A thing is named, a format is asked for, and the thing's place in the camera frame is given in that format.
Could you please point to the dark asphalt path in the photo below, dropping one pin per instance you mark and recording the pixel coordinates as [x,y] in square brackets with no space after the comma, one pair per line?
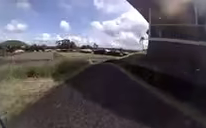
[101,100]

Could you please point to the dark building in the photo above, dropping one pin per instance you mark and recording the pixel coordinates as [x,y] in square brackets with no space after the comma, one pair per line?
[177,50]

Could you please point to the grass beside path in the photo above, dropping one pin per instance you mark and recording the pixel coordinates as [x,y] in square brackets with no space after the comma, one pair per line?
[21,93]

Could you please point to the row of parked cars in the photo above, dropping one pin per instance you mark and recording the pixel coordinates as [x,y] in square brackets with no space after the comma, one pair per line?
[107,52]

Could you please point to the group of trees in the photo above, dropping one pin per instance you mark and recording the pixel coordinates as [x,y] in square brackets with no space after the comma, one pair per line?
[66,44]

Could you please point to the green hill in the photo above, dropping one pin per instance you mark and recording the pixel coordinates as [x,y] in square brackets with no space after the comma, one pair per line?
[11,43]

